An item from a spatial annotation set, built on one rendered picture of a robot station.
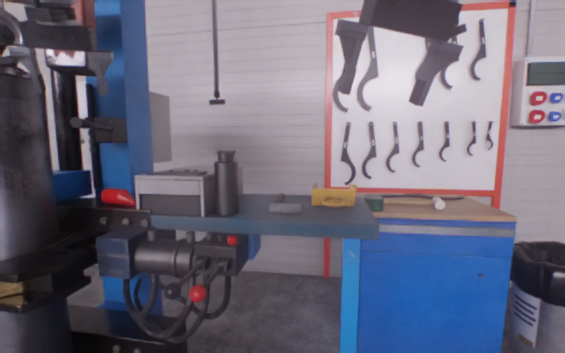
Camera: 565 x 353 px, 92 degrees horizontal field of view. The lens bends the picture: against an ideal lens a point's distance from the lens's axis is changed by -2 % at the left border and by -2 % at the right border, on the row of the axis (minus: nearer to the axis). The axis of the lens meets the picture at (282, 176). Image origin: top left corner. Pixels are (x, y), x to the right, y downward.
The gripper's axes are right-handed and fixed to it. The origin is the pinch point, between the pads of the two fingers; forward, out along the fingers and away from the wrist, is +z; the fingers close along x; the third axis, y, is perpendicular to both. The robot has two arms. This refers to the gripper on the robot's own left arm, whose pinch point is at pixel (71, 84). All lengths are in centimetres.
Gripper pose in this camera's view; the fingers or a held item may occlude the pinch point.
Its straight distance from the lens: 87.7
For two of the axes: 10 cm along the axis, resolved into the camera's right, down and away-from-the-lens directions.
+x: -9.5, 0.4, -3.2
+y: -3.0, -5.2, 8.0
